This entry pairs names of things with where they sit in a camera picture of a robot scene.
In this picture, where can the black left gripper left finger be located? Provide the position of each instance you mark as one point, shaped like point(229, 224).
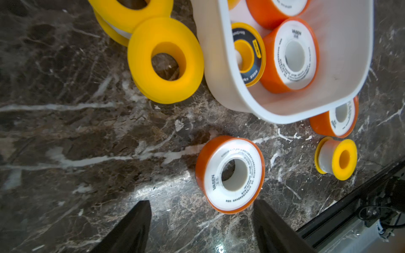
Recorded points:
point(130, 235)

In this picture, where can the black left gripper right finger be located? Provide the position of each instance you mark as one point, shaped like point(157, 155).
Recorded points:
point(273, 234)

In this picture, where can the orange white tape roll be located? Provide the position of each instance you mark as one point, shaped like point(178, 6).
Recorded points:
point(338, 122)
point(230, 172)
point(269, 14)
point(292, 57)

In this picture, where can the yellow tape roll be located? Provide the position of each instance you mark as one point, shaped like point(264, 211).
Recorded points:
point(119, 21)
point(169, 36)
point(338, 158)

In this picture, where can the yellow black tape spool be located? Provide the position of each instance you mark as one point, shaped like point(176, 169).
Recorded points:
point(250, 52)
point(232, 4)

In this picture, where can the white plastic storage box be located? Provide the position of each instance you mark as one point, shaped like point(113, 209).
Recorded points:
point(344, 32)

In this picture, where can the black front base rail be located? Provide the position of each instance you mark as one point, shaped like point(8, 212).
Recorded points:
point(371, 213)

